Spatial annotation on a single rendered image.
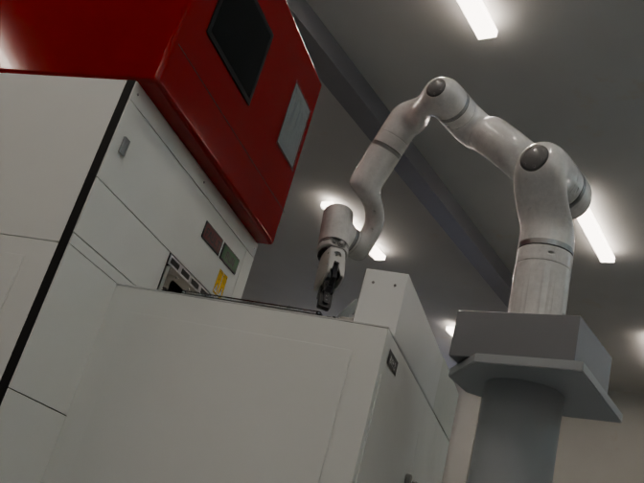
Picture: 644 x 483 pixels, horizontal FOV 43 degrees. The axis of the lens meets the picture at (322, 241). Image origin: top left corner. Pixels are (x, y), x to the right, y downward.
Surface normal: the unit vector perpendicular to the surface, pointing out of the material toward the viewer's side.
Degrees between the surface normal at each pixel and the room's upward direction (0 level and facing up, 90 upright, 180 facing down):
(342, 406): 90
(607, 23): 180
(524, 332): 90
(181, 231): 90
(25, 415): 90
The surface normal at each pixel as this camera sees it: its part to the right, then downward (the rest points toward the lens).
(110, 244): 0.93, 0.11
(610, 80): -0.25, 0.89
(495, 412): -0.73, -0.44
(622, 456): -0.50, -0.46
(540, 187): -0.53, 0.22
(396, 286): -0.26, -0.44
